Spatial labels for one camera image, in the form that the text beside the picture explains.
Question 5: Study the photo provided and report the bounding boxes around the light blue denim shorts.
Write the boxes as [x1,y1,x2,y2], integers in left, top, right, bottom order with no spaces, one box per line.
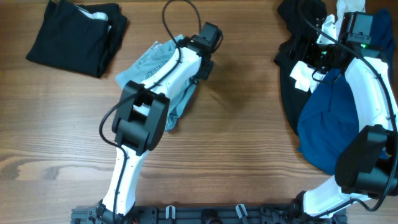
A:
[115,40,197,132]

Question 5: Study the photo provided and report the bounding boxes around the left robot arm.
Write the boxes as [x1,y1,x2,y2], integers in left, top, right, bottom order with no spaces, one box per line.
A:
[89,22,223,223]

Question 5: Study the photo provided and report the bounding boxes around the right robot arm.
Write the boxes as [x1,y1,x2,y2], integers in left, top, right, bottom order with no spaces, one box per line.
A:
[274,3,397,223]

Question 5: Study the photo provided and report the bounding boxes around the white crumpled shirt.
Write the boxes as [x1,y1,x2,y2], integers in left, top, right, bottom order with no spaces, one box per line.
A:
[290,0,366,93]

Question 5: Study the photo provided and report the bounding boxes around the black crumpled garment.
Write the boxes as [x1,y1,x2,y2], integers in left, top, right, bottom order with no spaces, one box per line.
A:
[274,0,327,134]

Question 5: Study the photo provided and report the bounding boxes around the dark blue shirt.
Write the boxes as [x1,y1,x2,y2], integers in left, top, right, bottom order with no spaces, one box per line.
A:
[297,8,397,177]

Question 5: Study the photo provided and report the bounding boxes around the folded black garment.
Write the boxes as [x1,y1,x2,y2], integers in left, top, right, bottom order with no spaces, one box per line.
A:
[26,1,127,78]

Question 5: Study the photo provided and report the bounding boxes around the left black cable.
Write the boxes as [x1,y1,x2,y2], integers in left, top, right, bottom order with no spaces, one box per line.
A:
[98,0,203,224]

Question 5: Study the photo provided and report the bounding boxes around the black mounting rail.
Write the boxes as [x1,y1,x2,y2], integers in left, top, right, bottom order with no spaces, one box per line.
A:
[70,203,348,224]

